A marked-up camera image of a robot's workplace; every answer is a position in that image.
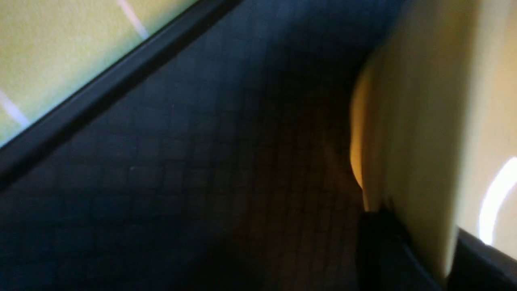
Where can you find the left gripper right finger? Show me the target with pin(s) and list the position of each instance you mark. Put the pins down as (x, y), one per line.
(480, 267)

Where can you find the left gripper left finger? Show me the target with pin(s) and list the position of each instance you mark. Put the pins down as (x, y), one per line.
(384, 258)

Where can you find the tan noodle bowl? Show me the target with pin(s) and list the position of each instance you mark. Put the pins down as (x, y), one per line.
(417, 113)

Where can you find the black serving tray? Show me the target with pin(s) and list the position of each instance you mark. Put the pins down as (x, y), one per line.
(223, 165)

